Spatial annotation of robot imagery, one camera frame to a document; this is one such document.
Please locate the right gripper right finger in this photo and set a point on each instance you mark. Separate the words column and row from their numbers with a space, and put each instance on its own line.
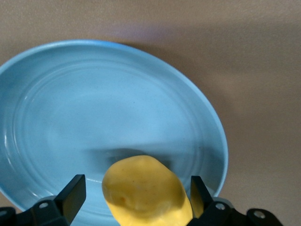
column 202, row 197

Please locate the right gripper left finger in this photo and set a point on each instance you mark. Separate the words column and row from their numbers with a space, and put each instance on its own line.
column 70, row 197

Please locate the yellow potato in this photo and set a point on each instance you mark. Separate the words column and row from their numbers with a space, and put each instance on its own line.
column 145, row 190

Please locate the light blue plate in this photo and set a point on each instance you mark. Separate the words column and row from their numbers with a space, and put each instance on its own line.
column 94, row 106

